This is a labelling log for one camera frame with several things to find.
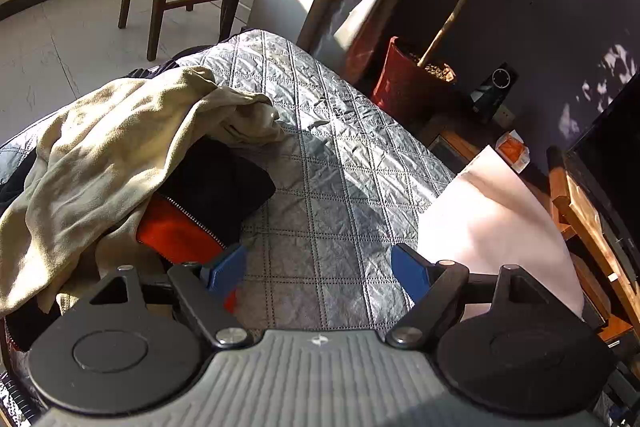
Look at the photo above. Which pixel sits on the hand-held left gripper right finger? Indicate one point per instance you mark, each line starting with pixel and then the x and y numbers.
pixel 410 272

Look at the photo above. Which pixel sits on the red plant pot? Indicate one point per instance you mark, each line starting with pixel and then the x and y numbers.
pixel 400 87

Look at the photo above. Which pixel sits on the low wooden cabinet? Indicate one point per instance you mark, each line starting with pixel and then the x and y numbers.
pixel 467 152

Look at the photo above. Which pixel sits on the khaki garment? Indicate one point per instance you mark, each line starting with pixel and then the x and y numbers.
pixel 100 147

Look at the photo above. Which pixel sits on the wooden television riser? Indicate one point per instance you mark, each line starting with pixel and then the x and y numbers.
pixel 580 207

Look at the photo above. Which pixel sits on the black tabletop device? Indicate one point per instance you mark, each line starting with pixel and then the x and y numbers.
pixel 492 99

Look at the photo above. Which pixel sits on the black jacket with orange lining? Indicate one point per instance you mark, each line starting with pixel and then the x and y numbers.
pixel 215 187

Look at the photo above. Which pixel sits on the black television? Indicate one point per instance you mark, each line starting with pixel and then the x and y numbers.
pixel 610 157

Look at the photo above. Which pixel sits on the grey quilted bed cover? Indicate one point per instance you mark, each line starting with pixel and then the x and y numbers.
pixel 330 207

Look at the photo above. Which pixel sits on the pink garment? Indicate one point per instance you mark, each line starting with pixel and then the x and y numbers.
pixel 490 217

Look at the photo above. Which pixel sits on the white wall outlet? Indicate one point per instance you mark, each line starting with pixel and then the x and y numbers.
pixel 504 116

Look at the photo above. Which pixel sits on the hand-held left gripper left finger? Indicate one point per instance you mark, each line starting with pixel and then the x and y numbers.
pixel 225 269

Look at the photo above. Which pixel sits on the orange tissue box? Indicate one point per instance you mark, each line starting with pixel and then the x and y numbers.
pixel 512 149

